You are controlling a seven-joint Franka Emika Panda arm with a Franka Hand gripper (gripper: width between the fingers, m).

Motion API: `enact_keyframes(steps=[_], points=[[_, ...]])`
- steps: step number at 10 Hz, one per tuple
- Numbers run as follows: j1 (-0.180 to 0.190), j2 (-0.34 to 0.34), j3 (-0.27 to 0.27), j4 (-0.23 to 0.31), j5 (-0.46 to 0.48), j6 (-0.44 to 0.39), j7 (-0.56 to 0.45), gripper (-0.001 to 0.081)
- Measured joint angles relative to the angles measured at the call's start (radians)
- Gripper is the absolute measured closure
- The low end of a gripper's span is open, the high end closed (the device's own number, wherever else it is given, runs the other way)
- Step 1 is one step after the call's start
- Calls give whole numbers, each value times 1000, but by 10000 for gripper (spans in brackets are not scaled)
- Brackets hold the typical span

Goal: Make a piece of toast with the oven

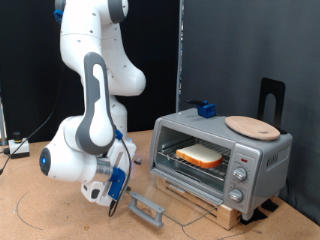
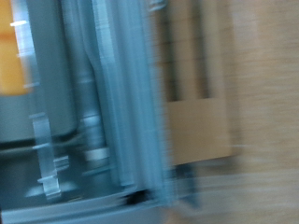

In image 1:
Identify white bread slice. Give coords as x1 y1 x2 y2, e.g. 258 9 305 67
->
175 143 224 169

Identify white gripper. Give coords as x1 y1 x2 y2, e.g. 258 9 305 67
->
81 139 143 208

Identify vertical metal pole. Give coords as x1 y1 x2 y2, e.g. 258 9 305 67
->
175 0 186 113

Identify white box with black button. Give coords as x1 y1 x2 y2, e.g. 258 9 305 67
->
8 131 31 159

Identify black backdrop curtain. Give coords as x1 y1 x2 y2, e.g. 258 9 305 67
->
0 0 183 144

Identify black metal bookend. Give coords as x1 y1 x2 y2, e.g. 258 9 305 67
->
257 77 288 135

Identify silver toaster oven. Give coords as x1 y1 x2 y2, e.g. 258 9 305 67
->
148 107 294 222

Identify metal oven rack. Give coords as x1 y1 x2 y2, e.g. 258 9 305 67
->
156 138 232 183

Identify slatted wooden block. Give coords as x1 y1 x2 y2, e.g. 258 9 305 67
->
156 176 243 232

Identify grey backdrop curtain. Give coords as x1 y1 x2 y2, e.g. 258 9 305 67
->
181 0 320 225

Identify silver oven knob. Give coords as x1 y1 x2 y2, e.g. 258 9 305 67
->
232 166 249 183
227 188 244 204

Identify small wooden cutting board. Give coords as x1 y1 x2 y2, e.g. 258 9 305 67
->
224 115 281 142

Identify long hanging black cable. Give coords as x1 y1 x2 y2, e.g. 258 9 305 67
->
0 63 66 174

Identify black foam pad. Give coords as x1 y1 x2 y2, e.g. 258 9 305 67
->
261 198 280 213
239 209 268 226

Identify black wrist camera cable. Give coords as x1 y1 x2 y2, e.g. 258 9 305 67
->
108 134 133 218

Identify metal frame post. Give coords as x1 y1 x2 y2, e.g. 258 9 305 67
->
0 96 8 147

